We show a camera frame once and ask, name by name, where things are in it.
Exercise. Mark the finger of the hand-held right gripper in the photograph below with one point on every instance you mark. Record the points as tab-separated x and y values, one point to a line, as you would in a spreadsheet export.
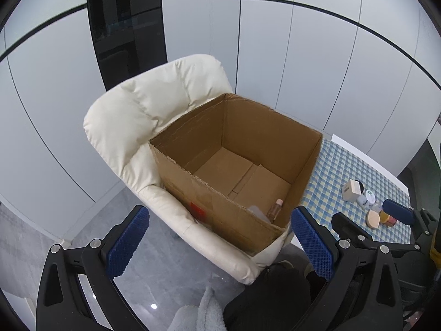
348	226
396	210

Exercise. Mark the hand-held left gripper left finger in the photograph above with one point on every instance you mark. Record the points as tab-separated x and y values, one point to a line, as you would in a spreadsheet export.
127	244

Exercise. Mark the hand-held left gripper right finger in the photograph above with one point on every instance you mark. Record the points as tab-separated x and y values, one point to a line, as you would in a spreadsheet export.
311	244

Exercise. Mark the orange yellow jar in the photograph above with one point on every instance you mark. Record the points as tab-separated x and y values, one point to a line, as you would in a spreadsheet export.
387	219

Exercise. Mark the peach powder puff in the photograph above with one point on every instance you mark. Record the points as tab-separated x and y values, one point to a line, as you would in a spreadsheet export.
373	219

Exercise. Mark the white round compact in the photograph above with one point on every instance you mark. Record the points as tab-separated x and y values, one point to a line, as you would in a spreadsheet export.
370	194

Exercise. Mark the small beige carton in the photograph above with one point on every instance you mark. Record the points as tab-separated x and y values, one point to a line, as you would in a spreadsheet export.
350	190

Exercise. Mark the small glass bottle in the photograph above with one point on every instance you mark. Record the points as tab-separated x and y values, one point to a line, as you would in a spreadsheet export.
275	210

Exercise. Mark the large cardboard box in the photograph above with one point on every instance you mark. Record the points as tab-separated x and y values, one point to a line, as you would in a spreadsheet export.
241	127

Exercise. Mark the blue yellow checkered tablecloth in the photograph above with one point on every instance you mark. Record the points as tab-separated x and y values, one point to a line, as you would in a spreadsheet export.
330	179

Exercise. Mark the person's left leg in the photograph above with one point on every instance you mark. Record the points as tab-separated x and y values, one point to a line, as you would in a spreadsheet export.
268	300

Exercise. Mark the cream padded armchair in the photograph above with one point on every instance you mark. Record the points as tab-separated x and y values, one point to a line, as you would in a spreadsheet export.
137	110

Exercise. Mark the white wardrobe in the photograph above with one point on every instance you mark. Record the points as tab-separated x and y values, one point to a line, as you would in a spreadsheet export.
275	58

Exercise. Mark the black glass cabinet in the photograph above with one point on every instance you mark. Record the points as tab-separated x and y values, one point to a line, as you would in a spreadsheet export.
127	24

